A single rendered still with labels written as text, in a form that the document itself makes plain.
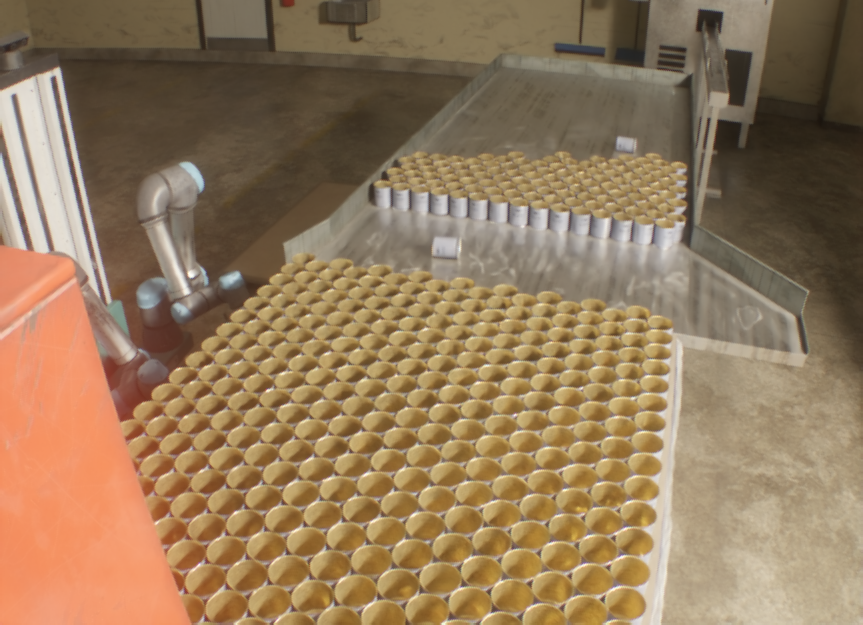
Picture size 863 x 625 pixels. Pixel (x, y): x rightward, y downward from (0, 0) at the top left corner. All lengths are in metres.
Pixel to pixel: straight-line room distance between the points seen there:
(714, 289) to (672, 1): 4.72
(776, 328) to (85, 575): 2.04
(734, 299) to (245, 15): 8.20
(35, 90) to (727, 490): 2.92
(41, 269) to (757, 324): 2.05
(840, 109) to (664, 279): 6.09
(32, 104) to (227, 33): 7.70
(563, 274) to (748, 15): 4.85
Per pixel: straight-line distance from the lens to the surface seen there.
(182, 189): 2.43
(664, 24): 6.85
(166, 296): 2.61
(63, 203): 2.45
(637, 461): 1.52
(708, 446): 3.42
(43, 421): 0.33
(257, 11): 9.64
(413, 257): 2.35
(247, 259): 4.45
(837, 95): 8.23
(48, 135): 2.39
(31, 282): 0.31
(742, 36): 6.88
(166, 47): 10.62
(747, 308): 2.29
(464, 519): 1.37
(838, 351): 4.34
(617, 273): 2.33
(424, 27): 8.81
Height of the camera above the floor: 2.20
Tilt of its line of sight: 32 degrees down
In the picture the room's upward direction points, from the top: straight up
